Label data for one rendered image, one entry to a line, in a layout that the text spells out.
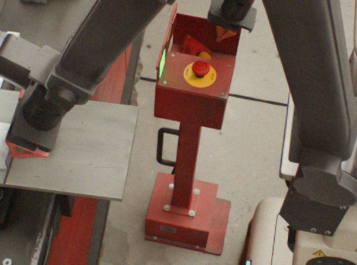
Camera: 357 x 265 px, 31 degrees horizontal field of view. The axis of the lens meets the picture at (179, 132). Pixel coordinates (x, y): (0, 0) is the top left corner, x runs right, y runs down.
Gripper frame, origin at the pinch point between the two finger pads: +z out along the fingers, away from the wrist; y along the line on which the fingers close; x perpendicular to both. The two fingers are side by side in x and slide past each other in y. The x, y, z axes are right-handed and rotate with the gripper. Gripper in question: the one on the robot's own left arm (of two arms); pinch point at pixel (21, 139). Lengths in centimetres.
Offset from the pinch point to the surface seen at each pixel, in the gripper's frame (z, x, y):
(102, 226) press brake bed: 85, 47, -33
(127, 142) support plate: -6.5, 15.3, -3.1
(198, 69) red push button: 6.3, 32.6, -36.8
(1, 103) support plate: 3.7, -4.3, -7.4
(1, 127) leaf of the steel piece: 2.9, -3.2, -2.6
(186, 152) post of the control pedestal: 40, 50, -40
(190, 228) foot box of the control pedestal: 66, 68, -33
